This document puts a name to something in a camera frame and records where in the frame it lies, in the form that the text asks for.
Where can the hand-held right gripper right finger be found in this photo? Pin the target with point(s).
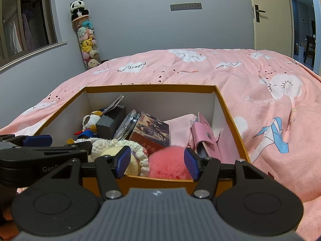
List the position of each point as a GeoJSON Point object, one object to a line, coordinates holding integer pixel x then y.
{"type": "Point", "coordinates": [190, 163]}

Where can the clear tube of plush toys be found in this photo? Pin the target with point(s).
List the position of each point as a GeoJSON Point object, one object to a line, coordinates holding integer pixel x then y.
{"type": "Point", "coordinates": [87, 45]}

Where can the pink key case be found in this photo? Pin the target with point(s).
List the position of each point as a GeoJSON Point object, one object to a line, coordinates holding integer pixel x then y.
{"type": "Point", "coordinates": [204, 135]}

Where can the hanging white garment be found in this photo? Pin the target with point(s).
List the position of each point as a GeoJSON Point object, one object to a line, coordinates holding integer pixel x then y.
{"type": "Point", "coordinates": [16, 37]}

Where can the cream door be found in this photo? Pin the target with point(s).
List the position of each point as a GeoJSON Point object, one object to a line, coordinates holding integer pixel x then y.
{"type": "Point", "coordinates": [273, 30]}

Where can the pink printed blanket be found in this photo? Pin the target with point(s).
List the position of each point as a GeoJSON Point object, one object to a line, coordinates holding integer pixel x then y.
{"type": "Point", "coordinates": [175, 70]}

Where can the round clear tin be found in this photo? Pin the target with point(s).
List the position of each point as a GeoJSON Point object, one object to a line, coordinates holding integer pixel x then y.
{"type": "Point", "coordinates": [128, 126]}

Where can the pink fluffy pom-pom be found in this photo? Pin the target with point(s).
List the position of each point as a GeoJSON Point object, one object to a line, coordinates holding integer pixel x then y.
{"type": "Point", "coordinates": [168, 163]}

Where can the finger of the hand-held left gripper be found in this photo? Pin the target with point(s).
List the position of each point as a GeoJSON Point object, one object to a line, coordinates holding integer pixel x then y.
{"type": "Point", "coordinates": [70, 148]}
{"type": "Point", "coordinates": [37, 140]}

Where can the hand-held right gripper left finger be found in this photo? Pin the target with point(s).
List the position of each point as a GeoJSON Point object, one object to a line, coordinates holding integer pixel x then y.
{"type": "Point", "coordinates": [123, 163]}

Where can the dark chair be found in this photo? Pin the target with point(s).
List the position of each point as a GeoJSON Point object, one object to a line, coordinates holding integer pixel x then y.
{"type": "Point", "coordinates": [309, 45]}

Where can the grey wall socket panel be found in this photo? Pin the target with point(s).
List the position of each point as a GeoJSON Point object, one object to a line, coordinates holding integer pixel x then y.
{"type": "Point", "coordinates": [185, 6]}

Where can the cream crocheted toy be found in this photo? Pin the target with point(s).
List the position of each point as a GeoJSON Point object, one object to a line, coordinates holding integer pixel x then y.
{"type": "Point", "coordinates": [110, 148]}

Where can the hanging pink garment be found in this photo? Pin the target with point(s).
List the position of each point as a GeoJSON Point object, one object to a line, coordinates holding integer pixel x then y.
{"type": "Point", "coordinates": [28, 32]}

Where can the window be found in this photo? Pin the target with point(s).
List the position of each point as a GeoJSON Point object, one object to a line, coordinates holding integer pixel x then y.
{"type": "Point", "coordinates": [25, 17]}

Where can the red panda plush toy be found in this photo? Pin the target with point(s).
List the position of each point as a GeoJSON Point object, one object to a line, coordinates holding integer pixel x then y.
{"type": "Point", "coordinates": [89, 121]}

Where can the pink padded pouch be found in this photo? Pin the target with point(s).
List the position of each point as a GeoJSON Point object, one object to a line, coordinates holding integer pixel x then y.
{"type": "Point", "coordinates": [179, 130]}

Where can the orange cardboard box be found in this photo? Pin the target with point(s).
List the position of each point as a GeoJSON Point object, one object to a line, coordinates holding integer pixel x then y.
{"type": "Point", "coordinates": [155, 103]}

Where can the printed photo card box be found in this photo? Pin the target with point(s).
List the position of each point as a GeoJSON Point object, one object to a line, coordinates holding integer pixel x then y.
{"type": "Point", "coordinates": [150, 133]}

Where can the dark grey small box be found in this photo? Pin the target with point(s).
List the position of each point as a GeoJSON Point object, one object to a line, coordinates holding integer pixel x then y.
{"type": "Point", "coordinates": [110, 125]}

